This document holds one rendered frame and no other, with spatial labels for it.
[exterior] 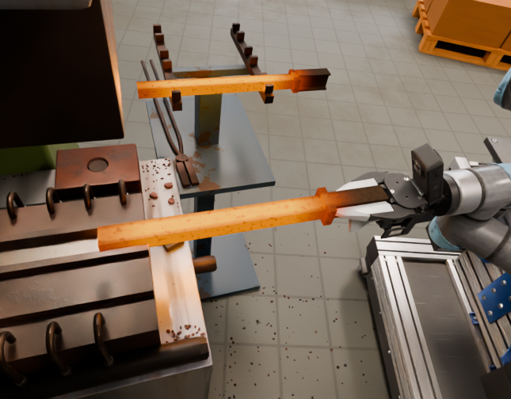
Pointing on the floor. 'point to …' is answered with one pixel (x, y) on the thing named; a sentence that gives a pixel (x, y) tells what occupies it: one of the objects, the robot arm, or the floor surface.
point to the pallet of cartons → (471, 28)
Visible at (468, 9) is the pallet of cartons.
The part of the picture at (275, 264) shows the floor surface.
